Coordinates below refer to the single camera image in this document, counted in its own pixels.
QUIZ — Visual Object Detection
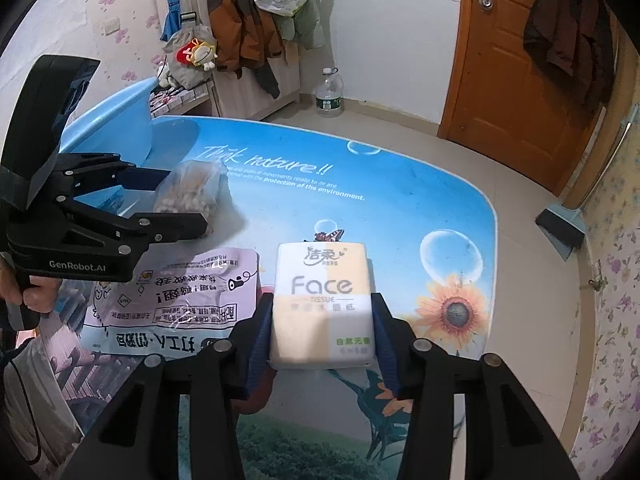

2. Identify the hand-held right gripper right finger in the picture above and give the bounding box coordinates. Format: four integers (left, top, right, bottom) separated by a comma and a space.
370, 291, 583, 480

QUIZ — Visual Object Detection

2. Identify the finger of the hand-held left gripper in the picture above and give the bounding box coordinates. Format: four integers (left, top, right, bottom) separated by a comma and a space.
60, 195, 210, 258
52, 151, 173, 198

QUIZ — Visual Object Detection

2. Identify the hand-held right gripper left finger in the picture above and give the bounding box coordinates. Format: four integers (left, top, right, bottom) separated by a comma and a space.
62, 292, 276, 480

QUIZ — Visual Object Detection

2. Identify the clear bag of cotton swabs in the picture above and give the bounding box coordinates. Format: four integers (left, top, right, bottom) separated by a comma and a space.
152, 160, 232, 233

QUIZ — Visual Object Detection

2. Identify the light blue plastic basin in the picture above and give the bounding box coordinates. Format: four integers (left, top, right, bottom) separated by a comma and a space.
50, 77, 201, 223

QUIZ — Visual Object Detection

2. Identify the white tissue pack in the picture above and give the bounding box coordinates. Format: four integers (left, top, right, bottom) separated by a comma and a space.
269, 241, 378, 370

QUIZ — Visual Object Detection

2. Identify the grey shoulder bag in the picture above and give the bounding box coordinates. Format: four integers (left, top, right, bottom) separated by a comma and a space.
162, 25, 221, 88

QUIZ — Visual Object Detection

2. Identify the person's left hand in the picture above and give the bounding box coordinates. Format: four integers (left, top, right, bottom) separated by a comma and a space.
0, 254, 63, 315

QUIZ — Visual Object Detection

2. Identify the pink printed plastic bag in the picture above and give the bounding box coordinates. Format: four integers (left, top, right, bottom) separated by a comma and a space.
82, 247, 273, 361

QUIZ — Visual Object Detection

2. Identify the white ribbed radiator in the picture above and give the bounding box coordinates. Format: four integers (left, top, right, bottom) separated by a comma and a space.
212, 42, 302, 122

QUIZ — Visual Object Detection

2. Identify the white yellow plush toy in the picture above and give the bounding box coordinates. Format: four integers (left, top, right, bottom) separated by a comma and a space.
192, 40, 219, 72

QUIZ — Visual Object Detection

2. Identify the blue hanging garment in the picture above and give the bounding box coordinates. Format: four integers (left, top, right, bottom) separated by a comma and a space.
160, 0, 183, 41

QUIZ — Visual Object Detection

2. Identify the brown hanging jacket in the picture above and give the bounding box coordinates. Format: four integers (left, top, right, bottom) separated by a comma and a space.
207, 0, 286, 100

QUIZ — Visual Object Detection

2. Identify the large clear water bottle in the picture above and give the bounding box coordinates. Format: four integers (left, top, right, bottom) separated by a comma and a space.
315, 67, 345, 118

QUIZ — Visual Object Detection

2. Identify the pale green garment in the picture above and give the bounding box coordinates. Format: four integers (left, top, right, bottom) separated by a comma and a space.
280, 0, 326, 51

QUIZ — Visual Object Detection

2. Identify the brown wooden door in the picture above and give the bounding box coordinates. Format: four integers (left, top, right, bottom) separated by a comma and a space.
442, 0, 613, 196

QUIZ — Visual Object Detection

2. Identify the dark hanging jacket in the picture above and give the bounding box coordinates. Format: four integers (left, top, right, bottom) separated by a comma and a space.
524, 0, 613, 111

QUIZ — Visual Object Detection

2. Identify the grey dustpan with long handle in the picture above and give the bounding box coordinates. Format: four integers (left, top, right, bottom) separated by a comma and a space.
535, 120, 633, 261

